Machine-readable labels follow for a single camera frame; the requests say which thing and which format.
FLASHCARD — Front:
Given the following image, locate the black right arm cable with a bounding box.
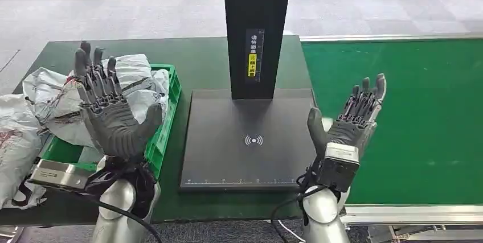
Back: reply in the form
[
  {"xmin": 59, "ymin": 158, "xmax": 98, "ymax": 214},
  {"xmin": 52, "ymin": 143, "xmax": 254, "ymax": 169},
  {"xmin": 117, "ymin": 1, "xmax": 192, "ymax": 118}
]
[{"xmin": 269, "ymin": 173, "xmax": 329, "ymax": 243}]

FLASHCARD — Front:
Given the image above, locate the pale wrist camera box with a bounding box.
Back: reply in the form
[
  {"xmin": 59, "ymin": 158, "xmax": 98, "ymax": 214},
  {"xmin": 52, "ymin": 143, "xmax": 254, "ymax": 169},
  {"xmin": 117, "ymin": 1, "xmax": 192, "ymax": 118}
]
[
  {"xmin": 317, "ymin": 142, "xmax": 361, "ymax": 193},
  {"xmin": 28, "ymin": 159, "xmax": 97, "ymax": 193}
]

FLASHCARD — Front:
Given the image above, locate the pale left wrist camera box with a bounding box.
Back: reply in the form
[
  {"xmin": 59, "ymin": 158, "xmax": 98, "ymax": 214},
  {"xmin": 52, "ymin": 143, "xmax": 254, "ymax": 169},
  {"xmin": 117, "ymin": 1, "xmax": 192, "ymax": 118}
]
[{"xmin": 28, "ymin": 159, "xmax": 97, "ymax": 193}]

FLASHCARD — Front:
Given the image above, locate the white floor cable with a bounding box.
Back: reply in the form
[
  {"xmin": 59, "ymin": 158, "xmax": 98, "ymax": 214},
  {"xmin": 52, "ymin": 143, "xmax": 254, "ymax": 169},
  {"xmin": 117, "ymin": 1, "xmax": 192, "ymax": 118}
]
[{"xmin": 277, "ymin": 219, "xmax": 306, "ymax": 243}]

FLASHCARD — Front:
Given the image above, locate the large white parcel bag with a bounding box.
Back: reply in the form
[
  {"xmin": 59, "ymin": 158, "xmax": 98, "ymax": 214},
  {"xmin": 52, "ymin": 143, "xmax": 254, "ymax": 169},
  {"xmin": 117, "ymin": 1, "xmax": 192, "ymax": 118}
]
[{"xmin": 0, "ymin": 94, "xmax": 43, "ymax": 210}]

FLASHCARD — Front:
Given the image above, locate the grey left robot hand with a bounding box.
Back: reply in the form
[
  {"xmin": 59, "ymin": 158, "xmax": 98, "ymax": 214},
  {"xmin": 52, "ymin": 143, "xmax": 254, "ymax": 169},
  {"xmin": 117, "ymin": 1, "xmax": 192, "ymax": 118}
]
[{"xmin": 73, "ymin": 40, "xmax": 163, "ymax": 159}]

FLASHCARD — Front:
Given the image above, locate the silver conveyor side rail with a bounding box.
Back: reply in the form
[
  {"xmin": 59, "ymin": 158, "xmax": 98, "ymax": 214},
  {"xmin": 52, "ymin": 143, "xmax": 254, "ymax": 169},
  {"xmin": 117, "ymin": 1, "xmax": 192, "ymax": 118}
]
[
  {"xmin": 339, "ymin": 204, "xmax": 483, "ymax": 226},
  {"xmin": 300, "ymin": 33, "xmax": 483, "ymax": 42}
]

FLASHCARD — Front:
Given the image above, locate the black scanner stand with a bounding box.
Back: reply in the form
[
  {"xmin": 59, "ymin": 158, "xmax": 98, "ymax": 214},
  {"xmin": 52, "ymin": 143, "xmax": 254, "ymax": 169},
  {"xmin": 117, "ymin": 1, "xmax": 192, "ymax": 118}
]
[{"xmin": 179, "ymin": 0, "xmax": 318, "ymax": 193}]

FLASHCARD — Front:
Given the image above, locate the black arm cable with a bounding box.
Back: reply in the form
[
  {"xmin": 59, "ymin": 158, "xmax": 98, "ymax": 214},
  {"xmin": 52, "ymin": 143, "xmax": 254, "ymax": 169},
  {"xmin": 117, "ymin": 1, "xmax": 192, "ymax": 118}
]
[
  {"xmin": 81, "ymin": 160, "xmax": 163, "ymax": 243},
  {"xmin": 269, "ymin": 173, "xmax": 329, "ymax": 243}
]

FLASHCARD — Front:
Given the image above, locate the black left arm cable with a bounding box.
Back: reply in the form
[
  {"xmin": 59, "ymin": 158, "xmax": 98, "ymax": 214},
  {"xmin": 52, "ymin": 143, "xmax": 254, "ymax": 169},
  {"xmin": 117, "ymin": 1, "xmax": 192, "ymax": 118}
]
[{"xmin": 81, "ymin": 160, "xmax": 163, "ymax": 243}]

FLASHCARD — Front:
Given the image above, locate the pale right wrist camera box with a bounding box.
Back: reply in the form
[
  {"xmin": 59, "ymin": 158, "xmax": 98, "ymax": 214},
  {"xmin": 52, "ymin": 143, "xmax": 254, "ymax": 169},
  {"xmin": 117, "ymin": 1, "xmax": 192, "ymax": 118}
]
[{"xmin": 317, "ymin": 142, "xmax": 361, "ymax": 193}]

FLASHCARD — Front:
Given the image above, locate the white parcel bag red print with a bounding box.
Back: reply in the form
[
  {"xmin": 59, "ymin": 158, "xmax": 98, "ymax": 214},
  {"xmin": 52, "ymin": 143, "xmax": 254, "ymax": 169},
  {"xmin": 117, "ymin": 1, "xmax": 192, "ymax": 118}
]
[{"xmin": 22, "ymin": 67, "xmax": 95, "ymax": 149}]

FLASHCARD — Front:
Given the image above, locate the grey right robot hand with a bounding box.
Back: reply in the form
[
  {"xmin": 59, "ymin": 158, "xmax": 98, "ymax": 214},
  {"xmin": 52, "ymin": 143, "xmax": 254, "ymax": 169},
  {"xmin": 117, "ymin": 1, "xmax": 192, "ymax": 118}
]
[{"xmin": 306, "ymin": 73, "xmax": 387, "ymax": 159}]

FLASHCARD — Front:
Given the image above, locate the green plastic crate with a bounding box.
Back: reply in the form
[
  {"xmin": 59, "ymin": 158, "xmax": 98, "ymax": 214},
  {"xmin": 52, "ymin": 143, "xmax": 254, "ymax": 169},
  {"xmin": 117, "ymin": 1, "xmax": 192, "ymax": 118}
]
[{"xmin": 38, "ymin": 64, "xmax": 183, "ymax": 180}]

